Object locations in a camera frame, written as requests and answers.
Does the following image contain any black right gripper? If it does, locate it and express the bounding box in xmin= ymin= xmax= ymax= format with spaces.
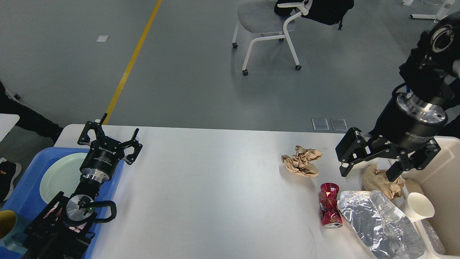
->
xmin=335 ymin=93 xmax=447 ymax=182

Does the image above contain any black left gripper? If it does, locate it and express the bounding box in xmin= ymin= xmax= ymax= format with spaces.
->
xmin=78 ymin=113 xmax=143 ymax=182

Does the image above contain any light green plate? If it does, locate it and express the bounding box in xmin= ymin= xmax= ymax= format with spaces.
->
xmin=40 ymin=153 xmax=87 ymax=203

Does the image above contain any foil piece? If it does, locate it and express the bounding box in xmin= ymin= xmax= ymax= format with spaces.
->
xmin=338 ymin=190 xmax=426 ymax=259

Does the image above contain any brown napkin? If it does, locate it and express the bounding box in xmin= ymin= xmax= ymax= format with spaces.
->
xmin=281 ymin=145 xmax=322 ymax=178

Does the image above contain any aluminium foil sheet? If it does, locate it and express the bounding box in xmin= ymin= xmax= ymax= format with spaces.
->
xmin=421 ymin=219 xmax=446 ymax=255

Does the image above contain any teal mug yellow inside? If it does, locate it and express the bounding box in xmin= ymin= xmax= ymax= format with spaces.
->
xmin=0 ymin=209 xmax=31 ymax=255

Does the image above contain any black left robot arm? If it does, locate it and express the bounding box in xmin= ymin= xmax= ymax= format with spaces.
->
xmin=23 ymin=113 xmax=143 ymax=259

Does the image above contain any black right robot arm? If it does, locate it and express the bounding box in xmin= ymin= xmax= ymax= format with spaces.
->
xmin=335 ymin=12 xmax=460 ymax=182

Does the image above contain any white paper cup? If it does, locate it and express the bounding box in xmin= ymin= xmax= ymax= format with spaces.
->
xmin=399 ymin=192 xmax=435 ymax=222
xmin=339 ymin=161 xmax=371 ymax=170

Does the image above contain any beige plastic bin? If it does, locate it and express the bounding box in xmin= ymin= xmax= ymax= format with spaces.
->
xmin=402 ymin=136 xmax=460 ymax=259

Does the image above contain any red small packet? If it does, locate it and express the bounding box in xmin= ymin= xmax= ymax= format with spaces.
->
xmin=319 ymin=182 xmax=343 ymax=228

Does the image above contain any person dark clothing left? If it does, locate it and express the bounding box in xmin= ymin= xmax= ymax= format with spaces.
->
xmin=0 ymin=82 xmax=64 ymax=203

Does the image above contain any blue plastic tray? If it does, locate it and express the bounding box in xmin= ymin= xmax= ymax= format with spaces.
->
xmin=0 ymin=147 xmax=125 ymax=259

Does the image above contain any black backpack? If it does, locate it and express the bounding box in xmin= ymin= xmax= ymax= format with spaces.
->
xmin=274 ymin=0 xmax=354 ymax=30

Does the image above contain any white stand base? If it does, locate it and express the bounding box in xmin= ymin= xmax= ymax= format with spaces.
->
xmin=410 ymin=0 xmax=446 ymax=20

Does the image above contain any white grey office chair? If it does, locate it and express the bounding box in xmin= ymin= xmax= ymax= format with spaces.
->
xmin=232 ymin=0 xmax=313 ymax=76

